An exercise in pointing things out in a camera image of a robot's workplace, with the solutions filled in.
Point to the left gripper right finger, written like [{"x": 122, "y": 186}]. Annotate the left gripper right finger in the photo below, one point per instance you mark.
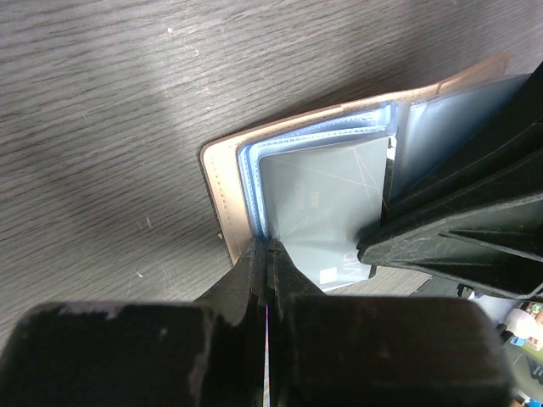
[{"x": 378, "y": 351}]

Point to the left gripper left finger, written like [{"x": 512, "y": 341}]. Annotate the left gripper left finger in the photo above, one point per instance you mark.
[{"x": 208, "y": 352}]

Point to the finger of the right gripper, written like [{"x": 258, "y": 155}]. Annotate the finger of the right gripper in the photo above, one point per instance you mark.
[{"x": 477, "y": 217}]

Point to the beige leather card holder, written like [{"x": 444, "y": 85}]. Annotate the beige leather card holder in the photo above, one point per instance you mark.
[{"x": 428, "y": 124}]

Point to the dark grey VIP card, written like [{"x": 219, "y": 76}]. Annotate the dark grey VIP card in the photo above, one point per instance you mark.
[{"x": 317, "y": 200}]

